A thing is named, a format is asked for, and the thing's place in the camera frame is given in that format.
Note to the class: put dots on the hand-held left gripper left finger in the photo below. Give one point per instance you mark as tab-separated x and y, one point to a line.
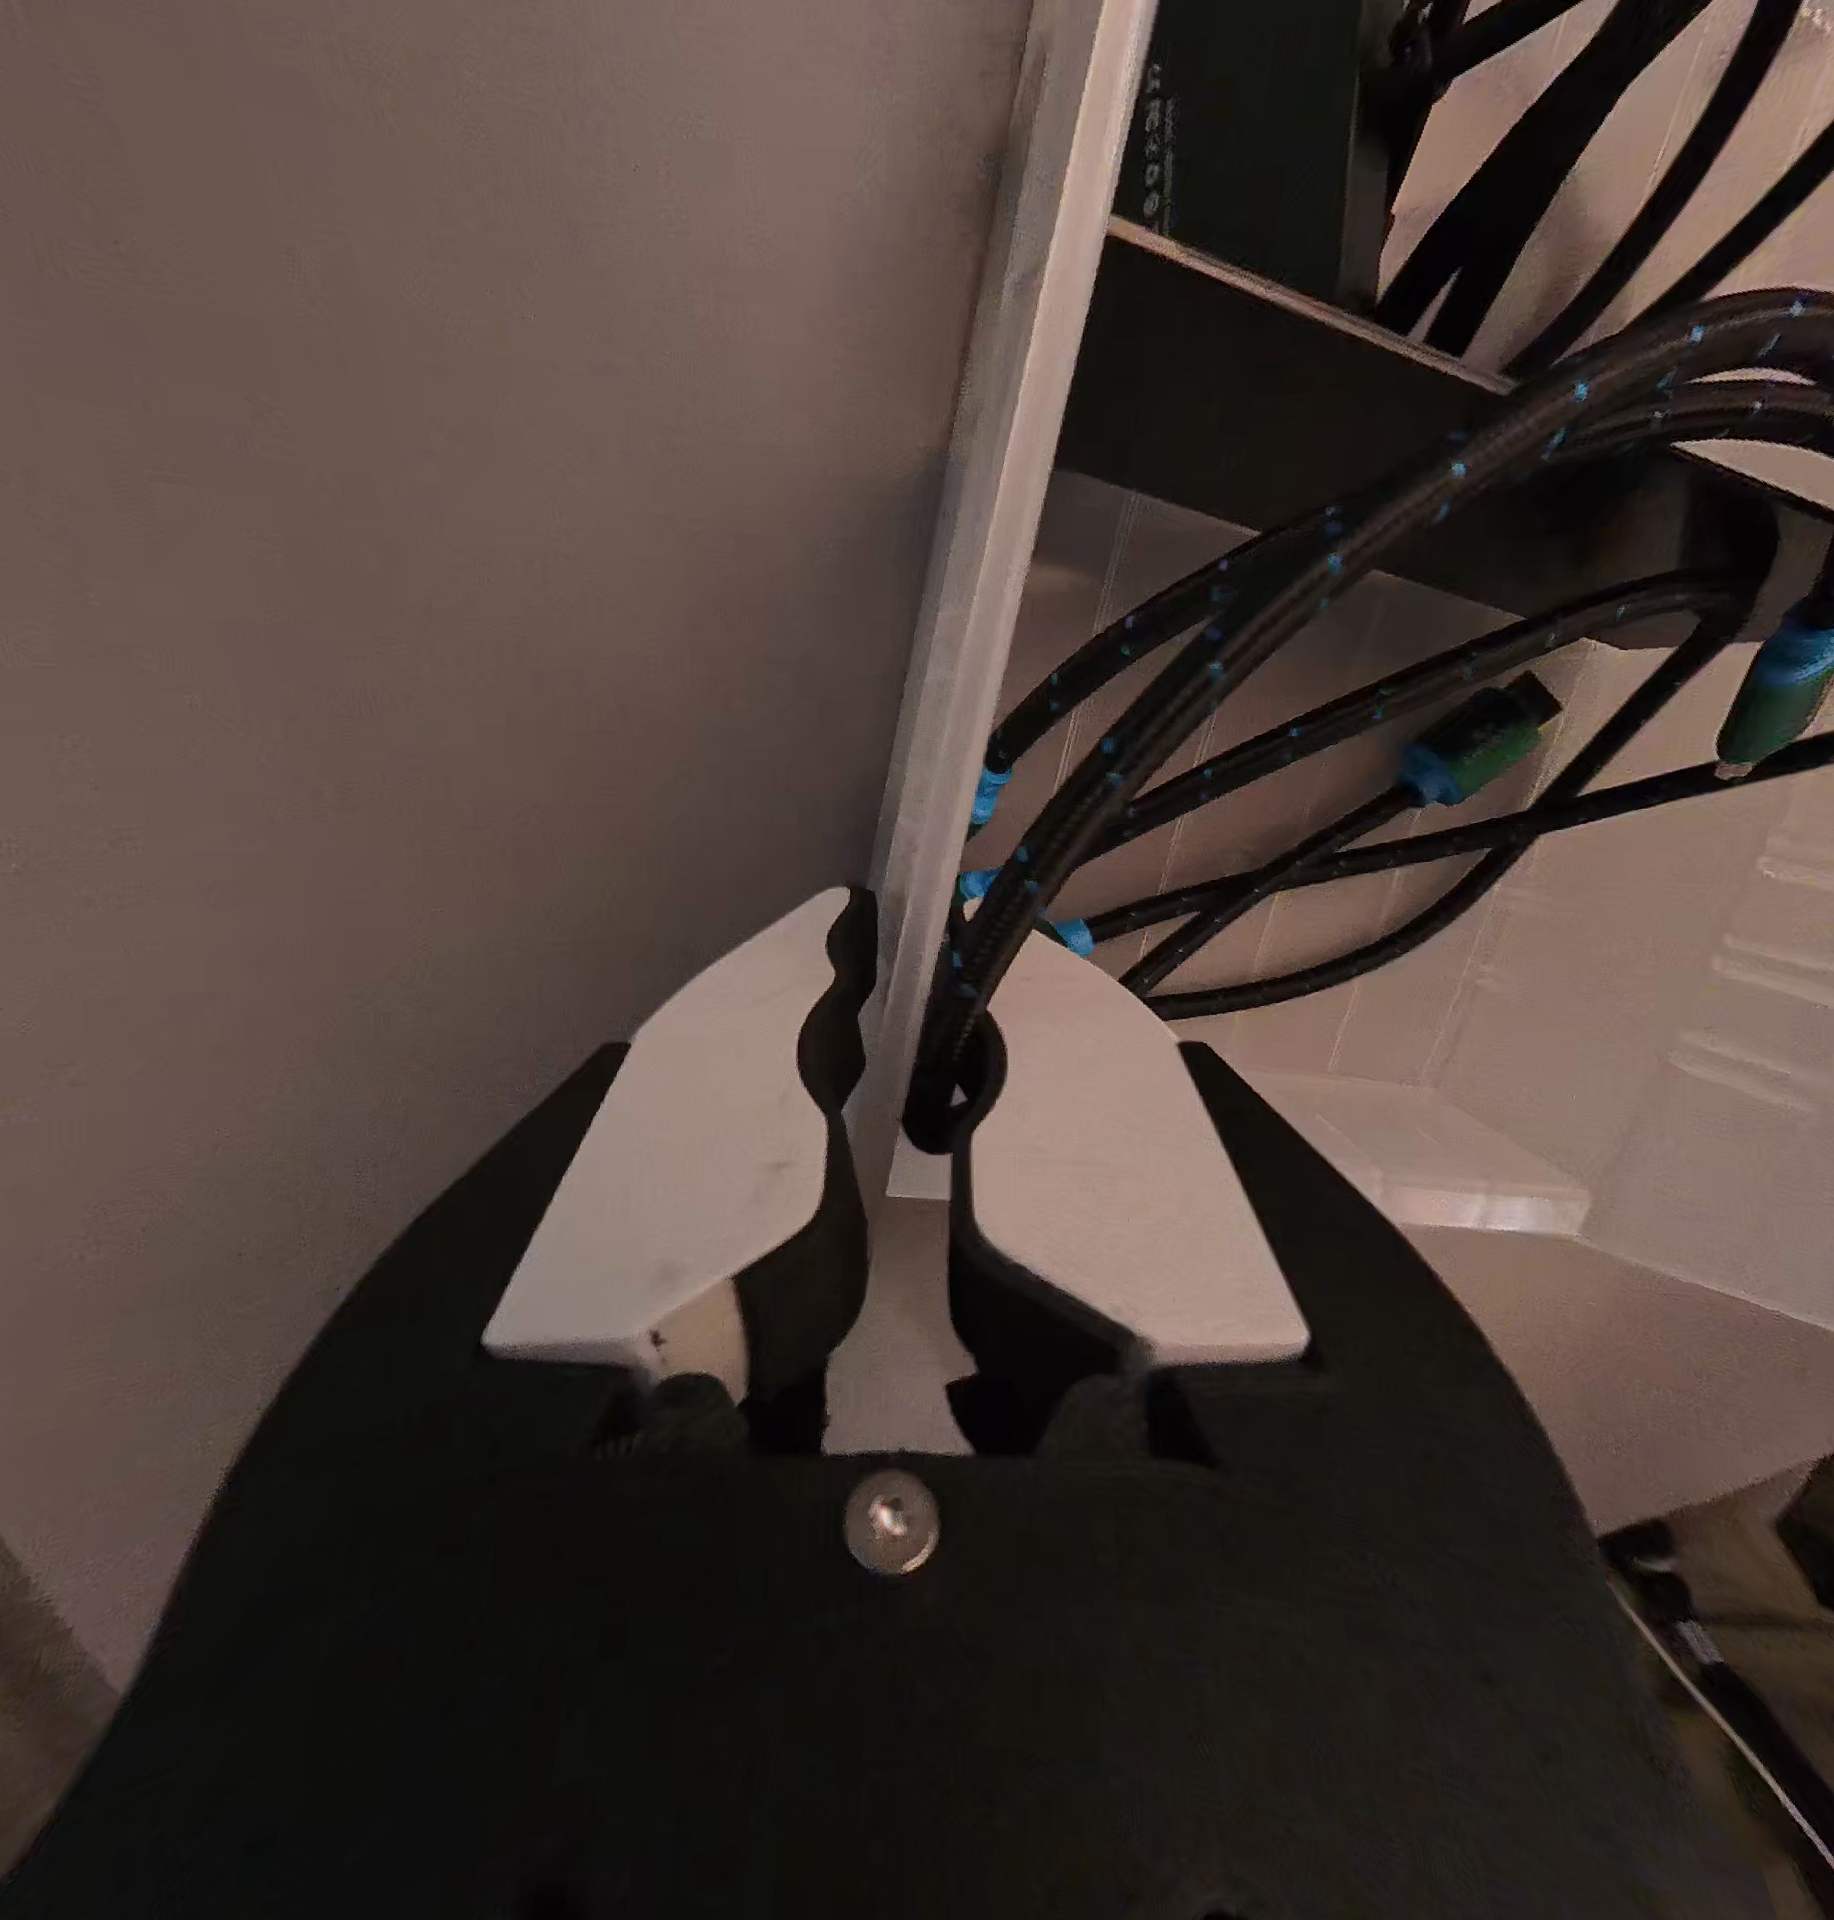
676	1170

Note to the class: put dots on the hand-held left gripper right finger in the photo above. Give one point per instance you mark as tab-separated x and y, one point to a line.
1126	1170

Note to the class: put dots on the clear plastic compartment bin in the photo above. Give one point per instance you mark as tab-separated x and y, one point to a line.
1682	975

